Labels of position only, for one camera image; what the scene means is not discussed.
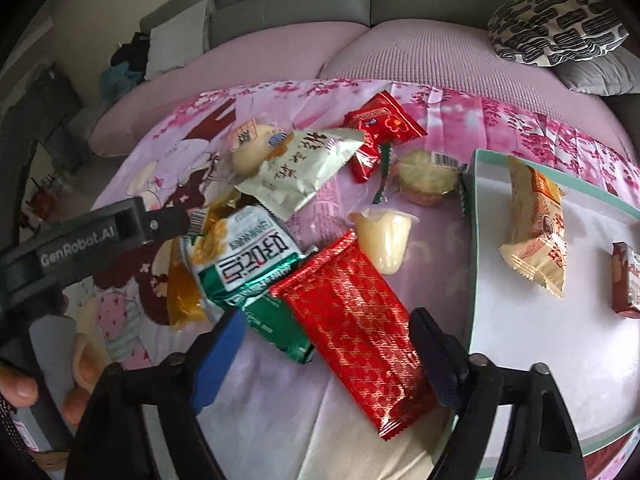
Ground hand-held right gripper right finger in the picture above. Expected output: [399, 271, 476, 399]
[409, 307, 588, 480]

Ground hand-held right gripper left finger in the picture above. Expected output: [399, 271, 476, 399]
[75, 307, 248, 480]

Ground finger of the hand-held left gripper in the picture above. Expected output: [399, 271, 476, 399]
[144, 206, 195, 245]

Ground orange clear snack packet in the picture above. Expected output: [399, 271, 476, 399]
[166, 200, 241, 331]

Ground green white snack packet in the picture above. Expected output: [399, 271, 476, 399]
[179, 205, 306, 311]

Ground white tray with teal rim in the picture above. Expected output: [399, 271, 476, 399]
[460, 149, 640, 480]

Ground red gold patterned snack packet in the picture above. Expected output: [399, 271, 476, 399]
[269, 229, 453, 442]

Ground round bun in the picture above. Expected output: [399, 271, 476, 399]
[229, 118, 287, 181]

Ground pale jelly cup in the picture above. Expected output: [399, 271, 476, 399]
[348, 209, 421, 276]

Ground pale cream snack packet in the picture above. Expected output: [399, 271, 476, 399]
[234, 129, 367, 222]

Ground person's left hand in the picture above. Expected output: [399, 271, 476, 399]
[0, 297, 108, 428]

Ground dark cabinet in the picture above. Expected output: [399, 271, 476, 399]
[0, 62, 83, 176]

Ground teal cloth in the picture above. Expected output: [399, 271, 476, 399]
[99, 66, 146, 92]

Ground beige orange snack packet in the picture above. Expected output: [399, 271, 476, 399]
[499, 155, 568, 301]

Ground dark clothes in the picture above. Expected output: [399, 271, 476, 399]
[110, 32, 151, 68]

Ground pale grey pillow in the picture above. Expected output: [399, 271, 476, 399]
[144, 0, 210, 81]

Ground small brown red box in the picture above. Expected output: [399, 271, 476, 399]
[611, 241, 640, 318]

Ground pink printed blanket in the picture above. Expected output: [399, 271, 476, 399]
[60, 77, 640, 480]

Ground pink sofa cover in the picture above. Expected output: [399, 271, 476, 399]
[89, 19, 640, 161]

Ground black white patterned pillow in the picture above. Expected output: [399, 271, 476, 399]
[487, 0, 630, 67]

